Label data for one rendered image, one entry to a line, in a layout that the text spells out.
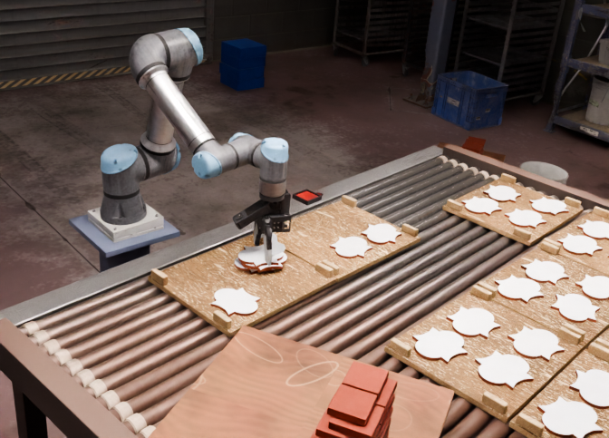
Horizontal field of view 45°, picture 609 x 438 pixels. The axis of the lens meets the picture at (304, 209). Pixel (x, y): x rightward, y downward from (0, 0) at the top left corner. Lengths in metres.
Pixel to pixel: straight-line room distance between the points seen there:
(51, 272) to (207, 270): 1.93
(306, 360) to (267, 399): 0.16
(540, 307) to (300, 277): 0.69
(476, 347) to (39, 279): 2.53
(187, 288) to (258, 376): 0.54
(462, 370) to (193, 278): 0.78
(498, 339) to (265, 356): 0.67
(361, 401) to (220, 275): 0.92
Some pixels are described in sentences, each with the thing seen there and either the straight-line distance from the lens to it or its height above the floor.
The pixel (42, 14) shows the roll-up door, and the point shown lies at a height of 0.61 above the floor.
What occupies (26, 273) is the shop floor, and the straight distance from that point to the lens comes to 3.99.
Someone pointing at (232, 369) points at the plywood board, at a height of 1.04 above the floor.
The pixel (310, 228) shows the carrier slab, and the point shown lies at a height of 0.94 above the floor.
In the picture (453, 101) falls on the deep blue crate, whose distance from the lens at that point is 6.52.
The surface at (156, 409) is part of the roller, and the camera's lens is 1.70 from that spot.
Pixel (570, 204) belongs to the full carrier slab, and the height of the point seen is 0.94.
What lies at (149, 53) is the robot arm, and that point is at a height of 1.50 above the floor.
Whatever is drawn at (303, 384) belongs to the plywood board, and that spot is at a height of 1.04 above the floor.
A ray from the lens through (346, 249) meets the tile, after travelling 2.27.
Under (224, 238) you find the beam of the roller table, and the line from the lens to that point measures 2.35.
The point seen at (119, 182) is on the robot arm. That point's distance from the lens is 2.39.
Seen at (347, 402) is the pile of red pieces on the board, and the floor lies 1.21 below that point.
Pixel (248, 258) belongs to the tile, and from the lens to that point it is 2.12.
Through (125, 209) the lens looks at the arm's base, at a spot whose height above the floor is 0.96.
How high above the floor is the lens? 2.05
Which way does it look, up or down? 26 degrees down
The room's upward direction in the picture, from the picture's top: 5 degrees clockwise
